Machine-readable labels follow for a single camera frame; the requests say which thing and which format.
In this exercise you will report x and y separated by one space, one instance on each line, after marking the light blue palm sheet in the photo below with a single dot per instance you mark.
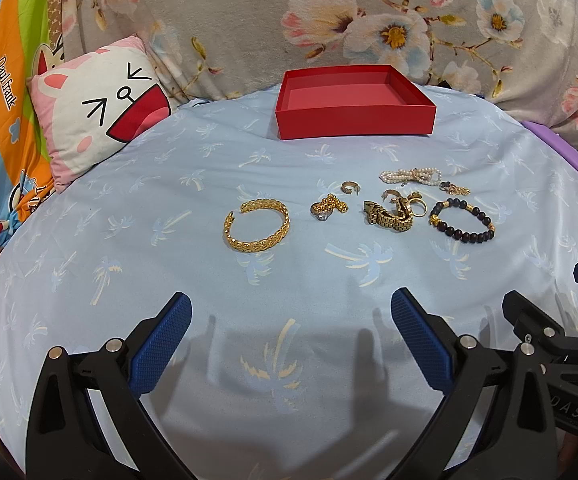
292 367

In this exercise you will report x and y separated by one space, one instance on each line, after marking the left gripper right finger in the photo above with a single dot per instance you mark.
517 439

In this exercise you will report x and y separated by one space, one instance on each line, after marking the grey floral blanket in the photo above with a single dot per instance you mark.
521 55

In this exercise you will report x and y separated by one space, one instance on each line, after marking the red jewelry box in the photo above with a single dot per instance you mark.
351 100

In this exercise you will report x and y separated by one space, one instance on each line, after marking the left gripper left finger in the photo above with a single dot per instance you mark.
64 436

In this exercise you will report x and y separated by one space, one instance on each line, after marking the purple object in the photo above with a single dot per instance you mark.
555 142

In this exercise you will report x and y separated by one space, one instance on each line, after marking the small gold hoop earring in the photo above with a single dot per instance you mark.
350 187

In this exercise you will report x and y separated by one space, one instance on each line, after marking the black gold watch band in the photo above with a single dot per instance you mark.
399 220

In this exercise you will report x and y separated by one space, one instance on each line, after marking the cat face pillow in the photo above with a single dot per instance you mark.
92 106

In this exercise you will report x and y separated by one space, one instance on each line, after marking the gold braided cuff bangle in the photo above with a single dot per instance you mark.
258 225

